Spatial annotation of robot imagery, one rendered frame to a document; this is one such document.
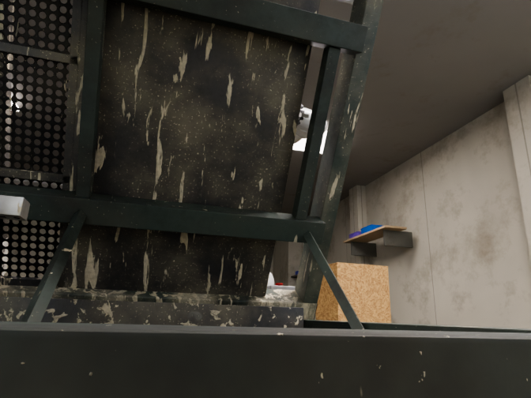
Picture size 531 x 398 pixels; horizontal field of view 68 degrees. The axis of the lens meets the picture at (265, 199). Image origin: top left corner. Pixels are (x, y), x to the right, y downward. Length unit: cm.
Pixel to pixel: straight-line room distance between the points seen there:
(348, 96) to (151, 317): 96
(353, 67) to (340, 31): 14
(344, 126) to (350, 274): 218
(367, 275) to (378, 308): 29
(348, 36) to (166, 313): 103
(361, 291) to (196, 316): 231
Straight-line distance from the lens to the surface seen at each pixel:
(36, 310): 95
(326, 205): 142
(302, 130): 188
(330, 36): 132
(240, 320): 134
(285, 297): 156
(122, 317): 130
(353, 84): 140
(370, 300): 350
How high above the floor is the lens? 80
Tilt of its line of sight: 17 degrees up
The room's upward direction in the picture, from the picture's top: 2 degrees clockwise
